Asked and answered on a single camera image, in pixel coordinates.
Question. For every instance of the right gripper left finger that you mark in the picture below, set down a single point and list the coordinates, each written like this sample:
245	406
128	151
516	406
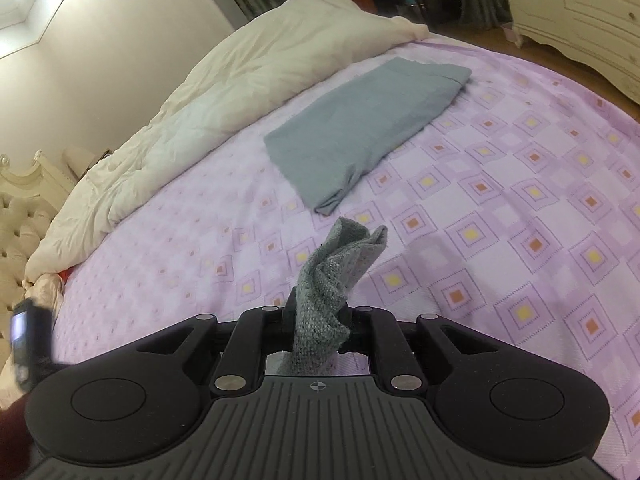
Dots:
227	356

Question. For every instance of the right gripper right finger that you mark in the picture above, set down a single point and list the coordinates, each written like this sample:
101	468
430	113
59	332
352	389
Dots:
415	356

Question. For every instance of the grey pants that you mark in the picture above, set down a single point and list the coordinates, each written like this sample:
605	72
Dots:
322	289

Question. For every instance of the beige satin pillow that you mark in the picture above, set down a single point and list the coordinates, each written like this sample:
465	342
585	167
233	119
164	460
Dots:
47	291

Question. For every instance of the red item under duvet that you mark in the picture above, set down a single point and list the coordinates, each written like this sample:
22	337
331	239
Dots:
65	274

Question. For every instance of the beige tufted headboard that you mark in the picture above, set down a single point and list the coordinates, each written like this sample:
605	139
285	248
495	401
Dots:
29	202

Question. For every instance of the bedside lamp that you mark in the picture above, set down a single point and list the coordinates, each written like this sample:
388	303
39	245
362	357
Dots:
78	160

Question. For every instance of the purple patterned bed sheet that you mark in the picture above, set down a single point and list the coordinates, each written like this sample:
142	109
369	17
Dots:
516	213

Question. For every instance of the folded light grey garment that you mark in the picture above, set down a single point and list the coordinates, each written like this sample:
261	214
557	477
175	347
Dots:
326	149

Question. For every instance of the cream white duvet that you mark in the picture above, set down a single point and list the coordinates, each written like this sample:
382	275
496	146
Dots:
252	72

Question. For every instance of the white dresser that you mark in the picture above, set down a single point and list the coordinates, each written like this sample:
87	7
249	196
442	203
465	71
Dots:
602	34

